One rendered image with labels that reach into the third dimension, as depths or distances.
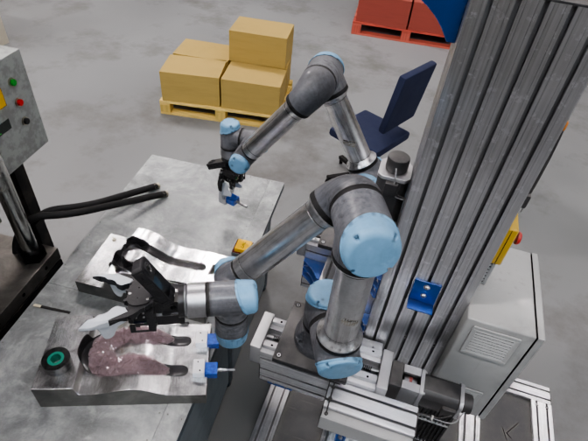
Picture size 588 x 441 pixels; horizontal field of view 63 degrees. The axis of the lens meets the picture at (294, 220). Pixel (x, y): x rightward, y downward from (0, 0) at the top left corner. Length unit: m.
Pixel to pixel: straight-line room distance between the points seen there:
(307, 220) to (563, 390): 2.24
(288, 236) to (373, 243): 0.25
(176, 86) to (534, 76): 3.55
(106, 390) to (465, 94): 1.28
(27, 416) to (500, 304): 1.43
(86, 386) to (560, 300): 2.78
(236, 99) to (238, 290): 3.28
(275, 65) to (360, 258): 3.56
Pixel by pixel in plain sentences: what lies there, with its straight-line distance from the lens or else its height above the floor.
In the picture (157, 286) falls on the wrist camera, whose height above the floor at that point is 1.50.
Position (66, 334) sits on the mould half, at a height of 0.91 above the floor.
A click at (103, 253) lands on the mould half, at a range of 2.00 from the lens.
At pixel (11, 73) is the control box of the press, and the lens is 2.07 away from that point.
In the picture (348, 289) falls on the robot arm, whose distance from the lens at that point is 1.02.
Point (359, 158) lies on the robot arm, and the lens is 1.72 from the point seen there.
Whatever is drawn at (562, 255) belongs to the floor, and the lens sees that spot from 3.79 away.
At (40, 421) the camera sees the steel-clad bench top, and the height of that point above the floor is 0.80.
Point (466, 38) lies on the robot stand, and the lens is 1.01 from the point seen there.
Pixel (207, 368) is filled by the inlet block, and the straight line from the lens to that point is 1.62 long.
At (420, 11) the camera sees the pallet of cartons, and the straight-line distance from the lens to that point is 6.26.
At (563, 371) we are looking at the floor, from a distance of 3.13.
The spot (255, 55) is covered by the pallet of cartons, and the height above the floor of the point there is 0.48.
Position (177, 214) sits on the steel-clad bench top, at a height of 0.80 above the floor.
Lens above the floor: 2.27
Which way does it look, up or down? 43 degrees down
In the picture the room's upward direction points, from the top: 6 degrees clockwise
